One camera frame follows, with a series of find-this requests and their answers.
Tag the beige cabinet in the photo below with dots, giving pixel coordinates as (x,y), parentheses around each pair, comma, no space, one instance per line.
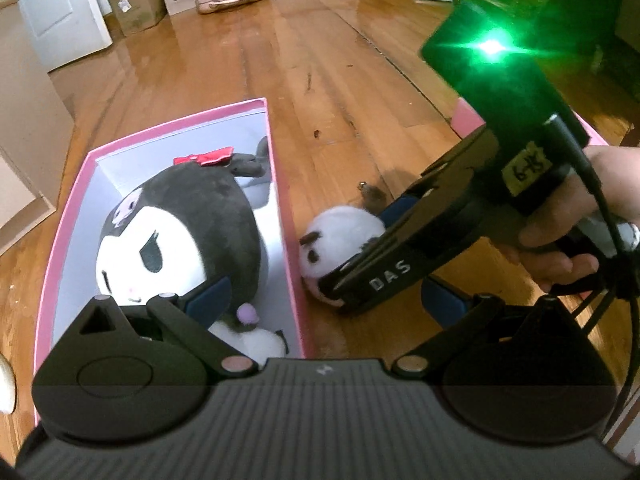
(25,110)

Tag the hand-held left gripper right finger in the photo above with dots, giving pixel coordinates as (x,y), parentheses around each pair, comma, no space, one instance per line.
(442,305)

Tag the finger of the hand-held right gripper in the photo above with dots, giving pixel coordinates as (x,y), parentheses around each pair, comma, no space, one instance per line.
(385,276)
(402,209)

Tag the pink storage box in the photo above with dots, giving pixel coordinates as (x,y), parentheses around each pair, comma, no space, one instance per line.
(75,240)

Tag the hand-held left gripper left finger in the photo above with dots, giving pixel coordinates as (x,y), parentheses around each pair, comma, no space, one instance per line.
(209,299)

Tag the small white plush toy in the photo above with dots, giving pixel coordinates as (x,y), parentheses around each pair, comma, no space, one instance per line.
(336,230)

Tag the pink box lid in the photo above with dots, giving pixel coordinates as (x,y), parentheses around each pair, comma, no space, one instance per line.
(467,120)

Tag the person's right hand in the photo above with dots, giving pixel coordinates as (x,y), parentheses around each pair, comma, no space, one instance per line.
(616,180)

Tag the large black white plush toy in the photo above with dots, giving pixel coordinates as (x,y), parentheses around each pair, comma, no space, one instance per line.
(200,210)

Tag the white round object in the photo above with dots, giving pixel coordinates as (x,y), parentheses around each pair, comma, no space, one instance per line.
(6,385)

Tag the white door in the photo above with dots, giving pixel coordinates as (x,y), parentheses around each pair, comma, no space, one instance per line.
(60,10)

